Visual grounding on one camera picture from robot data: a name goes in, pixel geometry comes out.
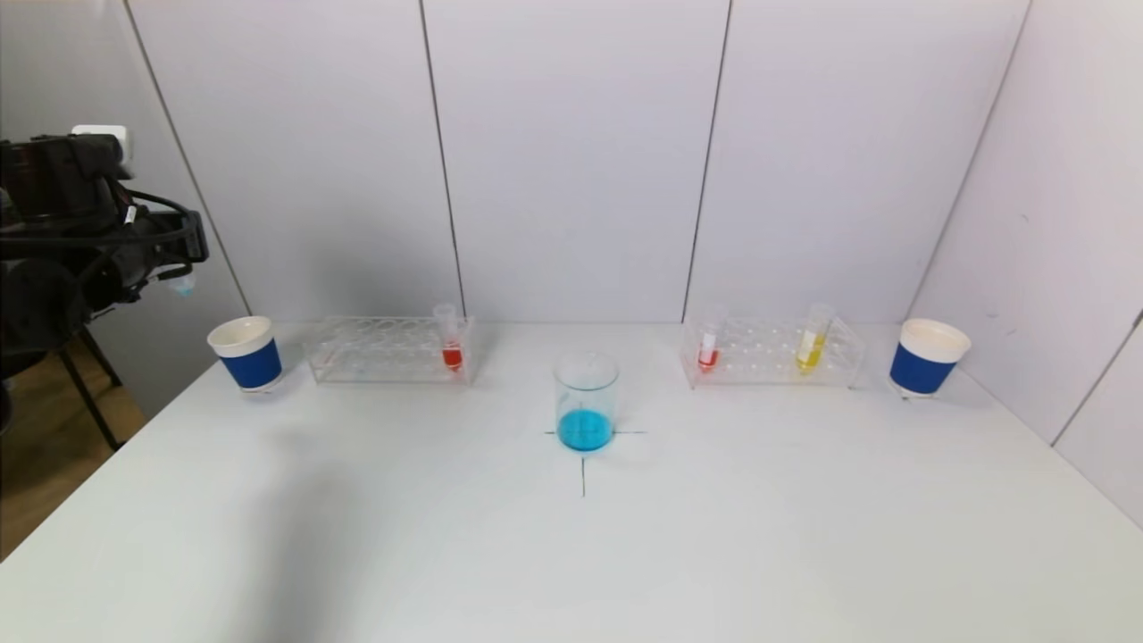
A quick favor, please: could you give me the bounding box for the clear glass beaker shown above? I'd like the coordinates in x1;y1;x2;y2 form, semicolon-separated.
552;352;620;453

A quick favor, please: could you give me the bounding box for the test tube with red pigment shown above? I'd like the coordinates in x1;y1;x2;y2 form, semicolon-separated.
696;304;726;374
433;303;466;374

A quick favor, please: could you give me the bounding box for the clear acrylic test tube rack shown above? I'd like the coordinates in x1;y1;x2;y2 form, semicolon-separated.
304;315;477;387
680;314;865;390

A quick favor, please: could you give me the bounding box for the test tube with yellow pigment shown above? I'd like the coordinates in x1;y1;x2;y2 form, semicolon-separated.
794;304;835;375

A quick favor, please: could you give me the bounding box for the white paper cup blue sleeve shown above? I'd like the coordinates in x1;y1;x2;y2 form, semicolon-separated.
207;315;284;394
889;319;972;399

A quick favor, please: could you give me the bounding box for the black metal stand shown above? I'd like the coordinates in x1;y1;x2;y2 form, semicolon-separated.
54;323;124;453

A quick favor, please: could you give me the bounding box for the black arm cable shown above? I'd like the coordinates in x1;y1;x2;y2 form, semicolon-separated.
125;188;199;235

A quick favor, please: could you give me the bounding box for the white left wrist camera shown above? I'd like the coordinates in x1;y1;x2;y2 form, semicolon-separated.
71;125;132;171

